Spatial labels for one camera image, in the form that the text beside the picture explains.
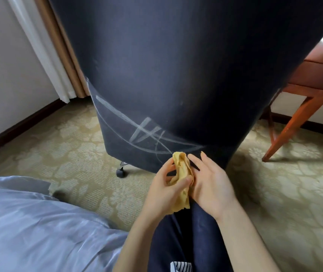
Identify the black leather chair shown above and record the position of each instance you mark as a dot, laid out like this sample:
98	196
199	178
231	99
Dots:
178	67

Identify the person's left hand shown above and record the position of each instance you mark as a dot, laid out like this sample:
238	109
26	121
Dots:
161	198

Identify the person's right forearm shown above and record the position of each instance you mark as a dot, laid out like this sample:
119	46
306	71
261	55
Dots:
246	246

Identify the brown and white curtains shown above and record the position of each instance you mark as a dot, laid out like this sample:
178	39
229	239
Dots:
42	50

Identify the red-brown wooden table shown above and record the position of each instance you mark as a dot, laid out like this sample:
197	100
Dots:
317	73

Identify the white bed sheet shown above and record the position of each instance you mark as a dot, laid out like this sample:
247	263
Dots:
36	229

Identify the navy dress with white trim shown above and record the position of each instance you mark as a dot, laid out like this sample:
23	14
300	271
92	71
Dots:
195	240

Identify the yellow cleaning cloth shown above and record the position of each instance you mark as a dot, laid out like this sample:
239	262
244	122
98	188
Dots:
181	164

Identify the blue striped white apron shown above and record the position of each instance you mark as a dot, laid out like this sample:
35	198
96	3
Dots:
181	266

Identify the person's right hand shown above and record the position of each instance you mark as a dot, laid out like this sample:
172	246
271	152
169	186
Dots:
214	192

